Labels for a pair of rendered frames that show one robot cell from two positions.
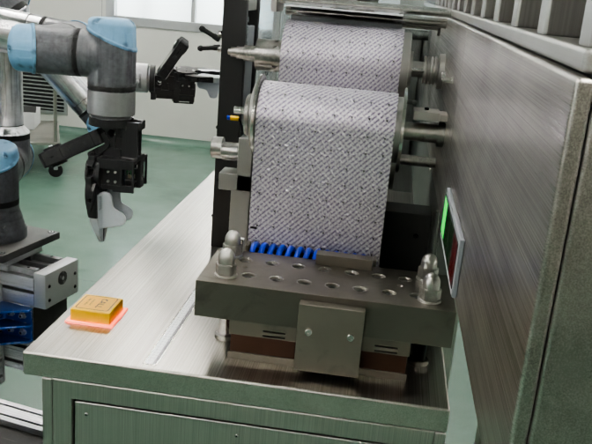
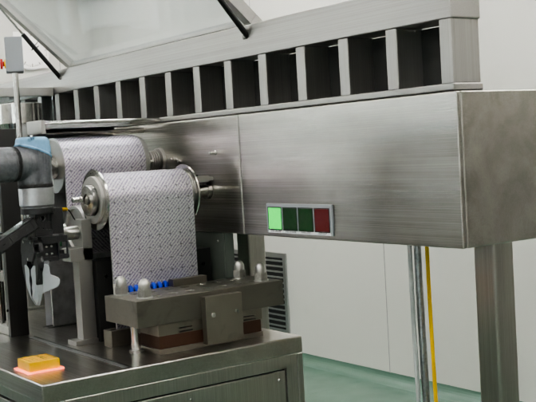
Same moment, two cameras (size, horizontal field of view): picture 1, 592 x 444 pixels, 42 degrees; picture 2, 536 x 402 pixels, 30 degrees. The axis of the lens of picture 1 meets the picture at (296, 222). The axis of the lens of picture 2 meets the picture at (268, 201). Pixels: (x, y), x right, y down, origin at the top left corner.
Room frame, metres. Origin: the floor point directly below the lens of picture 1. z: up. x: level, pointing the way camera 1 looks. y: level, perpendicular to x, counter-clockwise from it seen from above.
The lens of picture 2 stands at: (-0.73, 1.35, 1.35)
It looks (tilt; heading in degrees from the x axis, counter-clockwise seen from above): 3 degrees down; 319
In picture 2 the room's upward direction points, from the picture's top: 3 degrees counter-clockwise
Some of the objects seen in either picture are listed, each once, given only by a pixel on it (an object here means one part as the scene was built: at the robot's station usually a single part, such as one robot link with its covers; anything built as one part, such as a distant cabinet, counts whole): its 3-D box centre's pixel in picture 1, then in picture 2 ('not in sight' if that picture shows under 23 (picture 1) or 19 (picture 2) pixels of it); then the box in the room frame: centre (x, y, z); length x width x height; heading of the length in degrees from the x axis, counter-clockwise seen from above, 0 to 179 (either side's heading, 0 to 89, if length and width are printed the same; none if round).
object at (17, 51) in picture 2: not in sight; (11, 55); (1.92, 0.00, 1.66); 0.07 x 0.07 x 0.10; 63
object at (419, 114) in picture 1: (430, 114); (199, 178); (1.35, -0.21, 1.28); 0.06 x 0.05 x 0.02; 84
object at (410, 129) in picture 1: (423, 132); (197, 191); (1.35, -0.21, 1.25); 0.07 x 0.04 x 0.04; 84
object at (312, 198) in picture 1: (317, 202); (154, 249); (1.30, -0.03, 1.12); 0.23 x 0.01 x 0.18; 84
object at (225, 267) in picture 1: (226, 262); (143, 288); (1.15, 0.10, 1.05); 0.04 x 0.04 x 0.04
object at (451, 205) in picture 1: (450, 236); (298, 218); (0.96, -0.20, 1.18); 0.25 x 0.01 x 0.07; 174
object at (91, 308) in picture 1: (97, 309); (38, 363); (1.24, 0.33, 0.91); 0.07 x 0.07 x 0.02; 84
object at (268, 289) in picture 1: (327, 294); (195, 300); (1.18, -0.06, 1.00); 0.40 x 0.16 x 0.06; 84
